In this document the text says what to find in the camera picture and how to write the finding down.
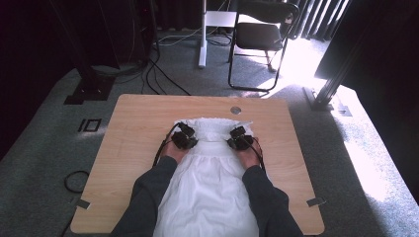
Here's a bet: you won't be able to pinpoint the person's right hand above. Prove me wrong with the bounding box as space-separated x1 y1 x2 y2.
235 139 261 170

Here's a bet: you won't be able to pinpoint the black folding chair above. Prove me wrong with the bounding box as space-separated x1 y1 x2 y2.
227 0 300 93

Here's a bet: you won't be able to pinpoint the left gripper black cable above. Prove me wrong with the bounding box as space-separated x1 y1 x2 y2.
152 121 182 167

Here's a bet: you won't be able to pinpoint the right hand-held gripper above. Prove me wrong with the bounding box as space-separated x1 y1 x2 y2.
226 125 255 152

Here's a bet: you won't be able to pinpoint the black floor cables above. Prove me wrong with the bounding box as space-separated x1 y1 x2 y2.
140 33 192 97

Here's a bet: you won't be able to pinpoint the black stand with base plate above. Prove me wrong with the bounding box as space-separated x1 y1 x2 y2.
48 0 117 106

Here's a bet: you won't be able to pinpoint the rectangular floor outlet frame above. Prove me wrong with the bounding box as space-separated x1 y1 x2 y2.
77 118 103 133

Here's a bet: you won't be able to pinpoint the white floor cables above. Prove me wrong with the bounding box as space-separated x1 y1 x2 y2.
157 28 203 47

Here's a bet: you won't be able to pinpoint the person's left hand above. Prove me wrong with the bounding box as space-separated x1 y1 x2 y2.
163 142 191 164

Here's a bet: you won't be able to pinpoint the black cable loop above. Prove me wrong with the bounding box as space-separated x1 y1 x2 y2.
63 170 91 195

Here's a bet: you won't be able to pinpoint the pleated curtain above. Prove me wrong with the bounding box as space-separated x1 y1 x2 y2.
290 0 351 42

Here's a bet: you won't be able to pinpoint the white tiered skirt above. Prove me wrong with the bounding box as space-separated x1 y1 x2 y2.
152 117 265 237

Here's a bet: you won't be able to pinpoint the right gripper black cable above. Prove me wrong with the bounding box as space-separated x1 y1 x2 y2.
250 137 267 173

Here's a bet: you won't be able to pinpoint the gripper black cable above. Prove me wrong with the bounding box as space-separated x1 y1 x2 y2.
250 137 267 173
152 121 182 167

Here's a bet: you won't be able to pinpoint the black aluminium post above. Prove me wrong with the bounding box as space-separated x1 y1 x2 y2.
302 0 370 112

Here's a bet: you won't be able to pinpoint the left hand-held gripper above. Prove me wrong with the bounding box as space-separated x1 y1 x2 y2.
171 121 200 151

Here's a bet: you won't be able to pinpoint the small metal floor plate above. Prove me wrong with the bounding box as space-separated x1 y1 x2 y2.
331 104 353 118

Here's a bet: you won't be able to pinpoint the white desk leg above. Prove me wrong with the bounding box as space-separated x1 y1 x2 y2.
198 0 238 69

